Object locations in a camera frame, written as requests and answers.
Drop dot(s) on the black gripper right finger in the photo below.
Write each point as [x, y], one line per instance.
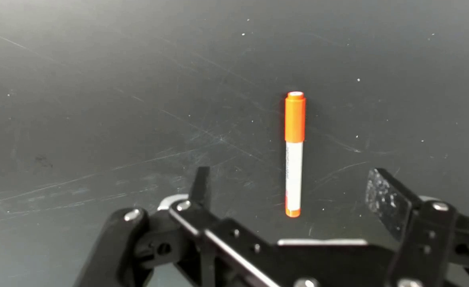
[389, 202]

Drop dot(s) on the red and white marker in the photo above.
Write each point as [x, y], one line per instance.
[294, 160]

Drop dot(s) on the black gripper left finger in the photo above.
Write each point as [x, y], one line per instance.
[129, 250]

